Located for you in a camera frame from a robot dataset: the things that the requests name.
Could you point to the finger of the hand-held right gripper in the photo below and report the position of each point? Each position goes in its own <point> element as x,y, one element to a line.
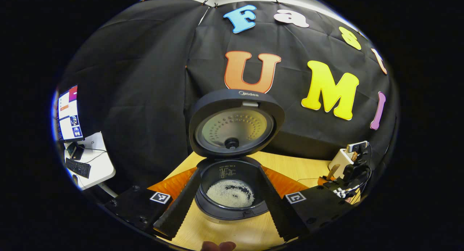
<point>335,186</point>

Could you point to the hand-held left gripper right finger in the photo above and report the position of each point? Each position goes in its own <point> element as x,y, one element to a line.
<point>281,211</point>

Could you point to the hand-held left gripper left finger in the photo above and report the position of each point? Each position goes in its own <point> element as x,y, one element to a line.
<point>179,207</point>

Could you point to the wooden spoon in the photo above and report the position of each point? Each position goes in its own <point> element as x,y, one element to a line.
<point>332,172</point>

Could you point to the white chopstick holder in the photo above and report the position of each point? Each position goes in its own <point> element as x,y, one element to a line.
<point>339,162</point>

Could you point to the white rice heap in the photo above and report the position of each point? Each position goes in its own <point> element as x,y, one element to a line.
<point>230,194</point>

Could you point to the dark grey rice cooker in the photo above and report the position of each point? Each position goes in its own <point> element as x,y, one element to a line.
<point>235,98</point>

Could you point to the white side desk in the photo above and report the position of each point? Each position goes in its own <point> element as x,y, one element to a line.
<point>103,164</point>

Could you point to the black keyboard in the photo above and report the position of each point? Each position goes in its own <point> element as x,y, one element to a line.
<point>78,168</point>

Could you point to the small black desk device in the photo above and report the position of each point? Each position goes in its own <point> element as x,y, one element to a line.
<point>76,151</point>

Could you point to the black backdrop cloth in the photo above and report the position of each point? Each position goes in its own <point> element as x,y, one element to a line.
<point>145,80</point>

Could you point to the computer monitor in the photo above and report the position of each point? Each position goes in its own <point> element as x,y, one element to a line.
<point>70,113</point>

